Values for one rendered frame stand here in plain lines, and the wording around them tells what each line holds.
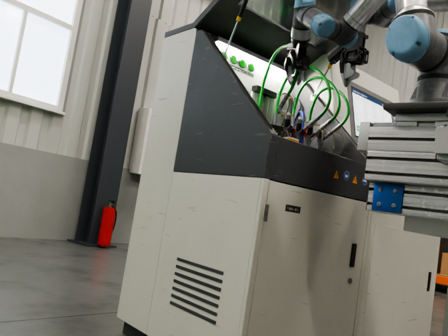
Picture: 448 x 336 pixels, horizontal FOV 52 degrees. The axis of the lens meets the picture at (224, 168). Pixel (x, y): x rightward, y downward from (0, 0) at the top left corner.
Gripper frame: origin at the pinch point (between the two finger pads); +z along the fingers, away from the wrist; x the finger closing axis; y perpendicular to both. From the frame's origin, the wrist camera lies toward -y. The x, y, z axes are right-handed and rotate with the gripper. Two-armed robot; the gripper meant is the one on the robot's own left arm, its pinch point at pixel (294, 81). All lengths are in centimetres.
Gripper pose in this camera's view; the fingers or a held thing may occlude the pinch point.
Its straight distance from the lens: 196.7
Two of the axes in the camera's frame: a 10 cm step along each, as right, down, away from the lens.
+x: 9.9, -0.6, 0.9
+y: 1.1, 6.3, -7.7
